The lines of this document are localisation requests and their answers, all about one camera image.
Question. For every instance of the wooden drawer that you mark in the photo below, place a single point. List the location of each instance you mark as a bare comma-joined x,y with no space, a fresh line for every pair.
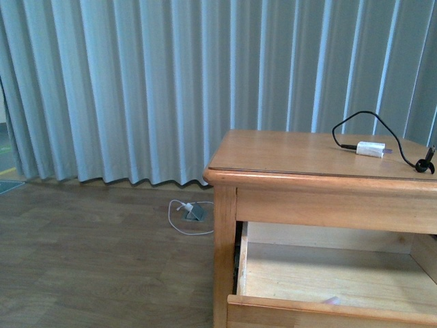
285,272

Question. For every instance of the pink marker white cap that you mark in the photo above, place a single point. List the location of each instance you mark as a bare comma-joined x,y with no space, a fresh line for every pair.
333,301

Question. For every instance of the white plug in floor outlet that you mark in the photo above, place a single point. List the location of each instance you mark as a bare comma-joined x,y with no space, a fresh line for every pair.
188,206

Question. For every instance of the grey floor outlet box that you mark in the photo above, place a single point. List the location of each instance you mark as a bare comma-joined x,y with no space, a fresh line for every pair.
197,214

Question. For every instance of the wooden nightstand cabinet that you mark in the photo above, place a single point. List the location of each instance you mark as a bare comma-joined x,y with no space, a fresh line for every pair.
303,179

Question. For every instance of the grey pleated curtain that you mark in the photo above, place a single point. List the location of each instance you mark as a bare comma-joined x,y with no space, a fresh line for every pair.
147,89

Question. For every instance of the white USB charger block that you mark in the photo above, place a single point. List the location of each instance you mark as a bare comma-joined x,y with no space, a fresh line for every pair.
372,149

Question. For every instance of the grey floor mat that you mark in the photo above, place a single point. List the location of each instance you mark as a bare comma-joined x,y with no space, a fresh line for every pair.
8,185

